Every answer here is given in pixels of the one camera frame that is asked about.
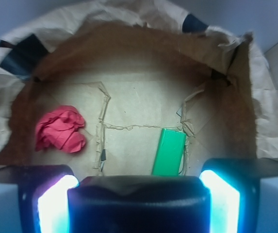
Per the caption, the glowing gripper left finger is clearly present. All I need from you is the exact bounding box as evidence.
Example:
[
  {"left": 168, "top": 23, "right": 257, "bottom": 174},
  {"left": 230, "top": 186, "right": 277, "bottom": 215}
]
[{"left": 0, "top": 165, "right": 79, "bottom": 233}]

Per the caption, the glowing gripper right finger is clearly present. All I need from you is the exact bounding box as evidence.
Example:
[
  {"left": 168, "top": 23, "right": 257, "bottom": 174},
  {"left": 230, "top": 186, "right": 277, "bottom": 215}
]
[{"left": 199, "top": 158, "right": 278, "bottom": 233}]

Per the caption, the black box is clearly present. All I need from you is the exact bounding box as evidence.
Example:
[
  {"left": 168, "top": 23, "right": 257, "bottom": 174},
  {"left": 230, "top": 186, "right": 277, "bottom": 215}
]
[{"left": 67, "top": 176, "right": 211, "bottom": 233}]

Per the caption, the red crumpled paper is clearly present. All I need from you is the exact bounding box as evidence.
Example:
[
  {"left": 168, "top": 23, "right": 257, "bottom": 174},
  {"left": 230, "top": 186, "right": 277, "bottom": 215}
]
[{"left": 35, "top": 105, "right": 87, "bottom": 153}]

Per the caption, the green rectangular block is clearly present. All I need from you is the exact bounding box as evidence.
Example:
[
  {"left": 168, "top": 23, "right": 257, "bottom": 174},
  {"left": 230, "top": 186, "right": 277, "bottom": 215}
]
[{"left": 152, "top": 129, "right": 186, "bottom": 176}]

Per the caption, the brown paper bag bin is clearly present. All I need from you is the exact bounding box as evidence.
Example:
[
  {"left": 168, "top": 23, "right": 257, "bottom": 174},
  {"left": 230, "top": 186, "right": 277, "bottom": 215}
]
[{"left": 0, "top": 0, "right": 278, "bottom": 178}]

